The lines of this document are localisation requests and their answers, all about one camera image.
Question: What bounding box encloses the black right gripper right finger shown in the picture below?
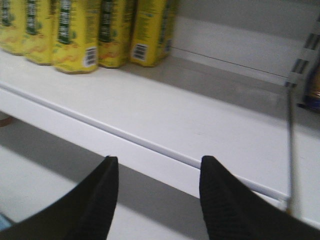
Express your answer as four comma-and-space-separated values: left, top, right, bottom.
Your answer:
199, 155, 320, 240

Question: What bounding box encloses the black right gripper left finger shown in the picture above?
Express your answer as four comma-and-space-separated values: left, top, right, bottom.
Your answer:
0, 156, 119, 240

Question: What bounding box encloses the white metal shelf unit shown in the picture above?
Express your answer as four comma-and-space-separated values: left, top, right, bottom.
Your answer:
0, 0, 320, 240

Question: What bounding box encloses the yellow pear drink bottle right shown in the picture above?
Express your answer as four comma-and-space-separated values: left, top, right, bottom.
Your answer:
52, 0, 101, 74

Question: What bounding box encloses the yellow pear drink bottle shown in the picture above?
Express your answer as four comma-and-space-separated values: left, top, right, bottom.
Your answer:
52, 0, 101, 74
98, 0, 136, 69
0, 0, 26, 56
23, 0, 57, 66

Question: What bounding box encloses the yellow pear drink bottle barcode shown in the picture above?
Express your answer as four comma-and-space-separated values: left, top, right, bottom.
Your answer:
129, 0, 180, 67

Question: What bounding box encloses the yellow pear drink bottle rear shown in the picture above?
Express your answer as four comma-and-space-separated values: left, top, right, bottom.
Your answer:
98, 0, 136, 69

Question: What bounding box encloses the yellow pear drink bottle middle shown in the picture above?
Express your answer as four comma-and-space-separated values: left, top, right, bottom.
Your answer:
23, 0, 57, 66

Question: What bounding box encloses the yellow pear drink bottle left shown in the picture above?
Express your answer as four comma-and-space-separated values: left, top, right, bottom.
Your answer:
0, 0, 26, 56

